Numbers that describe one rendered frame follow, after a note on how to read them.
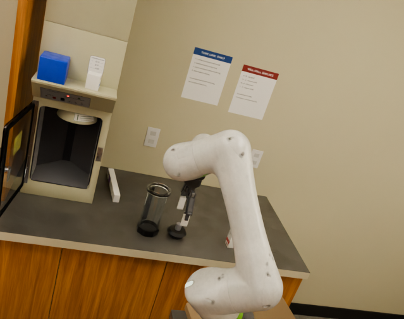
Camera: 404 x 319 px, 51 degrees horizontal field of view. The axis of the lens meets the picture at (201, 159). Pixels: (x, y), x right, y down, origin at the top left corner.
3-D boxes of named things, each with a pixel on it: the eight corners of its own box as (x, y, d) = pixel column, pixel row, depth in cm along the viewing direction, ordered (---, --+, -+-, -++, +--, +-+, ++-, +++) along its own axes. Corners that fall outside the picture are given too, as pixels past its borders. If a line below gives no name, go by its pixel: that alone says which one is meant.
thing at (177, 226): (165, 228, 197) (168, 216, 194) (183, 230, 199) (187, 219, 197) (167, 240, 189) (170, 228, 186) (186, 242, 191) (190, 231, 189)
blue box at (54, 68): (41, 72, 166) (44, 50, 163) (67, 78, 169) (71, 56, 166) (36, 79, 158) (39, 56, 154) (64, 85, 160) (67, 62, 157)
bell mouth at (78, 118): (59, 105, 193) (61, 94, 191) (98, 114, 198) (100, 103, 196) (54, 119, 178) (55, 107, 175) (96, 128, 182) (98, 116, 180)
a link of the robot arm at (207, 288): (250, 331, 126) (224, 297, 116) (204, 335, 132) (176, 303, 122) (253, 293, 136) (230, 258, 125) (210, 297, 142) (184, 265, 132)
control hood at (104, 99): (33, 93, 170) (36, 70, 167) (112, 111, 179) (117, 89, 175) (27, 103, 160) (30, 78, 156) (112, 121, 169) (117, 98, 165)
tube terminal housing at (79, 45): (30, 166, 211) (53, 11, 181) (95, 178, 219) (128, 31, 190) (19, 192, 189) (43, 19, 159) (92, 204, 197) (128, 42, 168)
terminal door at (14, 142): (23, 185, 185) (35, 100, 170) (-6, 223, 158) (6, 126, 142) (21, 184, 185) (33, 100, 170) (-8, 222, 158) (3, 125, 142)
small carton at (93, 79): (86, 84, 169) (89, 70, 167) (99, 87, 170) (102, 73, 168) (84, 88, 165) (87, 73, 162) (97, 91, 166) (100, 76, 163)
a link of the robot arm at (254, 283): (281, 315, 112) (238, 122, 118) (226, 319, 118) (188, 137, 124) (292, 300, 124) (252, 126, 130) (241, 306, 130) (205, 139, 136)
